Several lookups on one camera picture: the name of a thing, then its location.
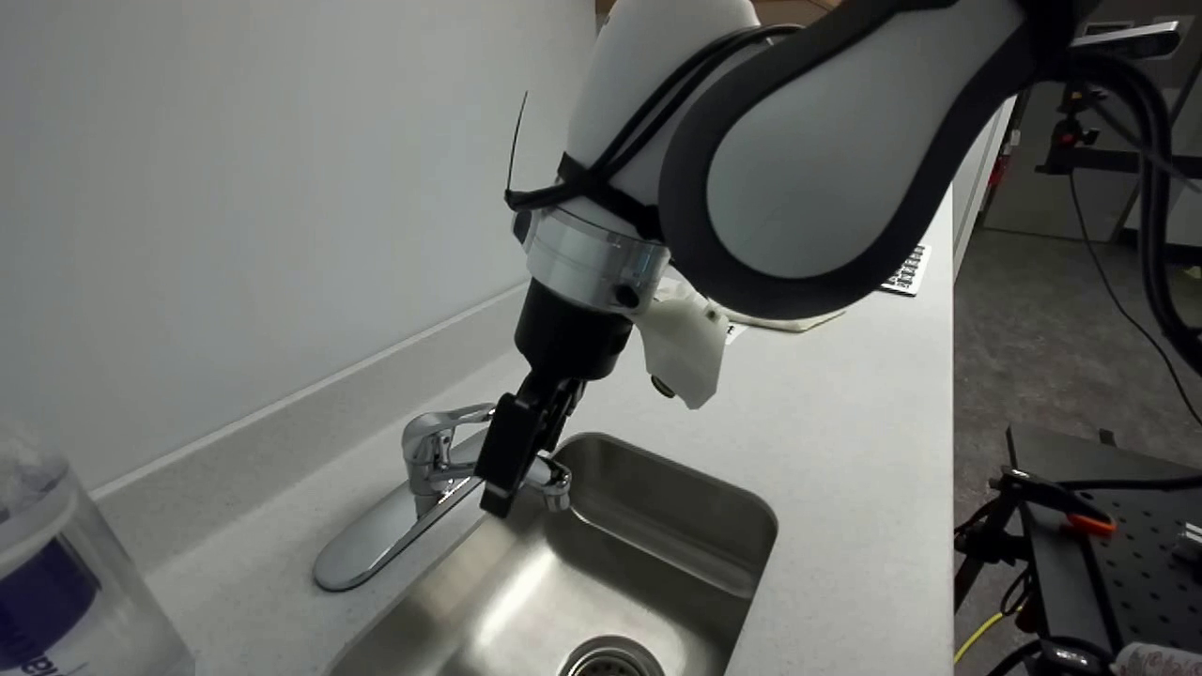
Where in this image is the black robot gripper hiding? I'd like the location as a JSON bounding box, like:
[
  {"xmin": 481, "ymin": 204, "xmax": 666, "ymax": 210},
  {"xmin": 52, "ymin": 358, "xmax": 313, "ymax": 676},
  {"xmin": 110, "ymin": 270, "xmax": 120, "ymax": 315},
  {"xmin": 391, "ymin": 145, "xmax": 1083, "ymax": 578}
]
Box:
[{"xmin": 474, "ymin": 281, "xmax": 631, "ymax": 518}]

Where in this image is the chrome faucet with spout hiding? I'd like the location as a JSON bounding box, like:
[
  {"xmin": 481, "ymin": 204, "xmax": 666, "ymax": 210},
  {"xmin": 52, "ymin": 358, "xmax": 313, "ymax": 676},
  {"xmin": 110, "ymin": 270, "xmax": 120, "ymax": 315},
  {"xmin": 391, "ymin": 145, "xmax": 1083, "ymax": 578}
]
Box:
[{"xmin": 309, "ymin": 400, "xmax": 573, "ymax": 596}]

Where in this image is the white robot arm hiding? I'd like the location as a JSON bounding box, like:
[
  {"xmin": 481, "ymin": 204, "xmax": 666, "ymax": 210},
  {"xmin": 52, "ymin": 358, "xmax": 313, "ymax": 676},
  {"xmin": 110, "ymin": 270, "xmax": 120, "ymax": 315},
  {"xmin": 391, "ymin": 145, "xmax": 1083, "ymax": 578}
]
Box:
[{"xmin": 477, "ymin": 0, "xmax": 1202, "ymax": 515}]

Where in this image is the stainless steel sink basin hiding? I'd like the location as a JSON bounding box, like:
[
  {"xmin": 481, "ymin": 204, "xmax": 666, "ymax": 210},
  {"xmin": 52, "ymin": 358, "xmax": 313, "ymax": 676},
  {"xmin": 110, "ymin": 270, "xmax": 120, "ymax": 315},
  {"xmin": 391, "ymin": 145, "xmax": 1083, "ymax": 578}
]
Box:
[{"xmin": 328, "ymin": 430, "xmax": 779, "ymax": 676}]

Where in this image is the clear bottle blue label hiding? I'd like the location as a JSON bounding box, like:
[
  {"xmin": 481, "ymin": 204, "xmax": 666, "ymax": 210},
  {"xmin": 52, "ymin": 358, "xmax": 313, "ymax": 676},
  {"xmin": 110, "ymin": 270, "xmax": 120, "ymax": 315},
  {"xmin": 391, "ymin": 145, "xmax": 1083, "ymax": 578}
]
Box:
[{"xmin": 0, "ymin": 430, "xmax": 195, "ymax": 676}]

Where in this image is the black perforated cart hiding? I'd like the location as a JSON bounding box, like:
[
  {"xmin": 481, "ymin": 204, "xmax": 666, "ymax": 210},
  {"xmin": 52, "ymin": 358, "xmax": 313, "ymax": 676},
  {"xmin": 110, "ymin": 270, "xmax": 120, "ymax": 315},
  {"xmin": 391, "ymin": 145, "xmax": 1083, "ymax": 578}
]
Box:
[{"xmin": 950, "ymin": 419, "xmax": 1202, "ymax": 676}]

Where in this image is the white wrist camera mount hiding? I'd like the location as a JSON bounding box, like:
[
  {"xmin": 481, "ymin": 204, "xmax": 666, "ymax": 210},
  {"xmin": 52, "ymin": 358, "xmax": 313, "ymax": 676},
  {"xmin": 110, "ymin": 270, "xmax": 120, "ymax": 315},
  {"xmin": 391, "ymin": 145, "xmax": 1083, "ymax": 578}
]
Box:
[{"xmin": 635, "ymin": 273, "xmax": 729, "ymax": 409}]

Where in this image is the black floor cable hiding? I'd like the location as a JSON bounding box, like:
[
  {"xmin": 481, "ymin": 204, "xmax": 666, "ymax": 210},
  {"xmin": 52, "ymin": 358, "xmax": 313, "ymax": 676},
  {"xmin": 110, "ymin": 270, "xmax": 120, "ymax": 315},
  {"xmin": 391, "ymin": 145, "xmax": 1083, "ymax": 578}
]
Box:
[{"xmin": 1063, "ymin": 166, "xmax": 1202, "ymax": 428}]

